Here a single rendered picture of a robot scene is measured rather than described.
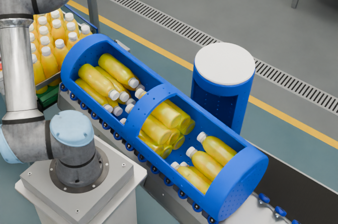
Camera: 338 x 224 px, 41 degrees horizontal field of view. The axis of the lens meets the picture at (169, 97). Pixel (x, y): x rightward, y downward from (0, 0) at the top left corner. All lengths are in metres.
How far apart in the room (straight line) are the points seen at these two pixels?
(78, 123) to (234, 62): 0.98
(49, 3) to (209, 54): 0.98
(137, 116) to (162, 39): 2.16
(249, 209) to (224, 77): 0.60
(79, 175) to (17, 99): 0.30
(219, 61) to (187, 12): 2.00
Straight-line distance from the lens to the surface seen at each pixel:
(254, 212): 1.76
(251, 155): 1.51
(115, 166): 1.48
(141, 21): 3.92
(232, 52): 2.12
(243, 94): 2.08
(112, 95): 1.79
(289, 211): 2.70
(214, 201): 1.50
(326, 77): 3.68
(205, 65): 2.05
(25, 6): 1.33
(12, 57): 1.33
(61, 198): 1.44
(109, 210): 1.47
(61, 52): 2.09
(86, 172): 1.40
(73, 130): 1.29
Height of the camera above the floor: 2.45
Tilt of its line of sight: 48 degrees down
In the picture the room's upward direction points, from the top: 2 degrees clockwise
